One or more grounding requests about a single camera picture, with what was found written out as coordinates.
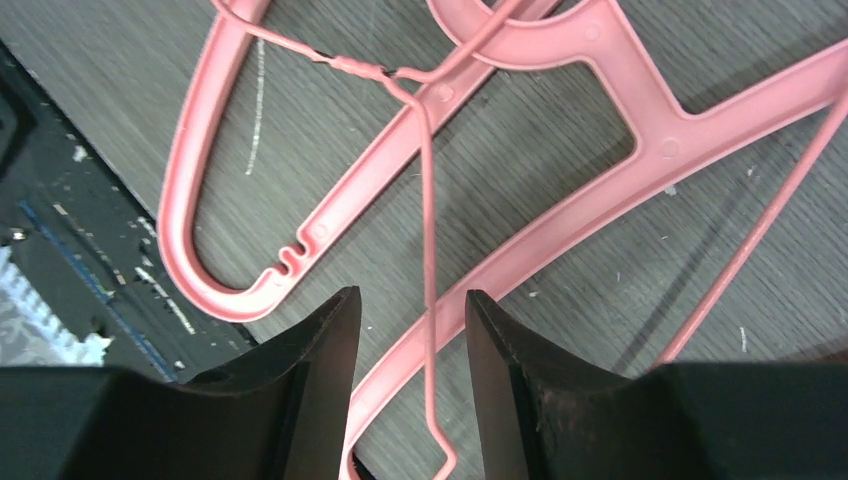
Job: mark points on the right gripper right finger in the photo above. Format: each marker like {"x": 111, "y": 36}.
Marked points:
{"x": 545, "y": 413}

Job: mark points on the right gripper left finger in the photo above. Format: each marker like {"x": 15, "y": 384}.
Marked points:
{"x": 279, "y": 411}

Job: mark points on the pink wire hanger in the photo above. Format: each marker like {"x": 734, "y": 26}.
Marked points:
{"x": 389, "y": 80}
{"x": 835, "y": 117}

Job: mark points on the left thick pink hanger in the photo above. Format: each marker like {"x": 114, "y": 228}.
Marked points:
{"x": 291, "y": 129}

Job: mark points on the thick pink hanger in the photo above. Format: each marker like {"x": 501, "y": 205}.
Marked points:
{"x": 291, "y": 129}
{"x": 619, "y": 296}

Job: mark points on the right thick pink hanger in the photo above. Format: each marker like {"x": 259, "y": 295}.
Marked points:
{"x": 619, "y": 296}

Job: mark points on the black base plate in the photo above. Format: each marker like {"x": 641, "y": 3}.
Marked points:
{"x": 79, "y": 253}

